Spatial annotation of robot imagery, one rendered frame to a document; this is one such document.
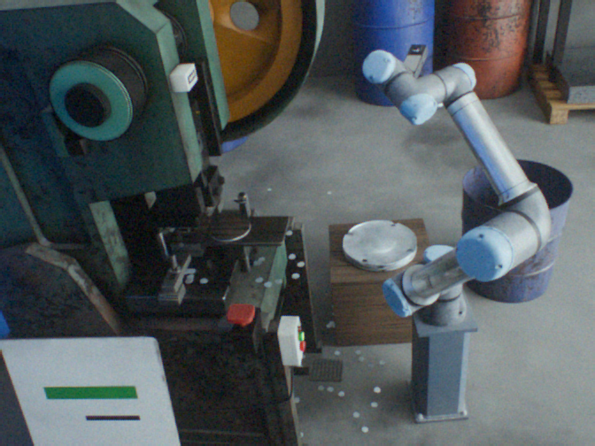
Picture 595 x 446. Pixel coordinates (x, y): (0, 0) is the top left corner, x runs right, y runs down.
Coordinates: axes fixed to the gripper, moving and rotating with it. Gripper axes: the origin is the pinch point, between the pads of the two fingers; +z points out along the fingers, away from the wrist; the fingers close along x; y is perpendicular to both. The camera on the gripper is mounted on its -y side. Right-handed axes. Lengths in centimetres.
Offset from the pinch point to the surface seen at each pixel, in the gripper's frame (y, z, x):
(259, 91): 7, -10, -51
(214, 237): 54, -26, -46
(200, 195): 41, -36, -45
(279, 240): 50, -19, -28
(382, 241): 51, 52, -27
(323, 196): 42, 129, -101
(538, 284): 58, 100, 25
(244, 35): -8, -18, -55
